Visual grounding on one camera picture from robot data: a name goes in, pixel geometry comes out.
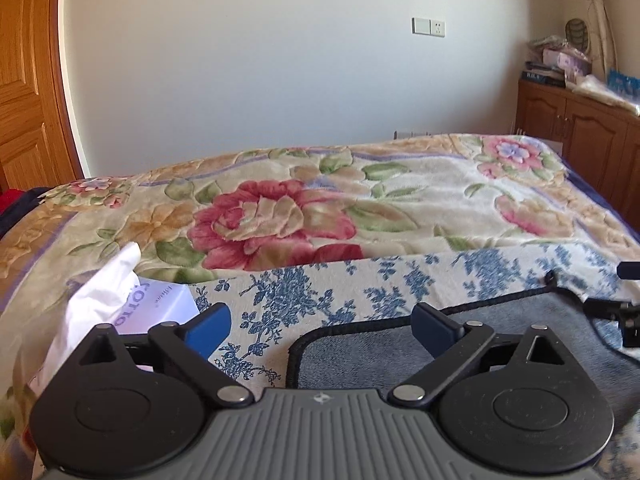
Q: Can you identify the red cloth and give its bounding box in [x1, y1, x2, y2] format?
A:
[0, 189, 32, 217]

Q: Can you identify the white cloth with blue flowers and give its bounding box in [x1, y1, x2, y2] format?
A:
[192, 242, 640, 480]

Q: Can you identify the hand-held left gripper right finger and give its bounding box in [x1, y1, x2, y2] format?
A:
[389, 302, 569, 409]

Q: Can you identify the round woven fan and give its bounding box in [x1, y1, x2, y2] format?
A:
[564, 18, 590, 52]

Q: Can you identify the wooden door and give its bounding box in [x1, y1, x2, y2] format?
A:
[0, 0, 85, 196]

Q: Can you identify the grey towel with black trim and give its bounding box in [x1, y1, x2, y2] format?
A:
[287, 270, 640, 413]

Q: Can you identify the clear plastic bag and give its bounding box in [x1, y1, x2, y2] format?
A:
[564, 74, 640, 117]

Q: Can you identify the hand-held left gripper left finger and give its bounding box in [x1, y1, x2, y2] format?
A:
[80, 302, 254, 409]

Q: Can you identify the floral plush blanket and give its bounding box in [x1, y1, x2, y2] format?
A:
[0, 132, 640, 480]

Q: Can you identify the cream patterned curtain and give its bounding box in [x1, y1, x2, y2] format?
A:
[570, 0, 628, 81]

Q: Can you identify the dark cloth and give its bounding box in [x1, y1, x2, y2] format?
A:
[0, 186, 52, 238]

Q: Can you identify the white tissue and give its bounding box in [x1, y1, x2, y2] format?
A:
[27, 241, 143, 393]

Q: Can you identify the stack of dark books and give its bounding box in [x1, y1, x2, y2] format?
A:
[520, 61, 568, 88]

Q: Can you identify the pink box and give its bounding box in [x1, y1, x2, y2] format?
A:
[542, 47, 594, 75]

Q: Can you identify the blue patterned packet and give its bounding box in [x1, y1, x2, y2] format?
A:
[606, 67, 640, 98]

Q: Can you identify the wooden cabinet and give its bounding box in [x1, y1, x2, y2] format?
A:
[514, 79, 640, 233]

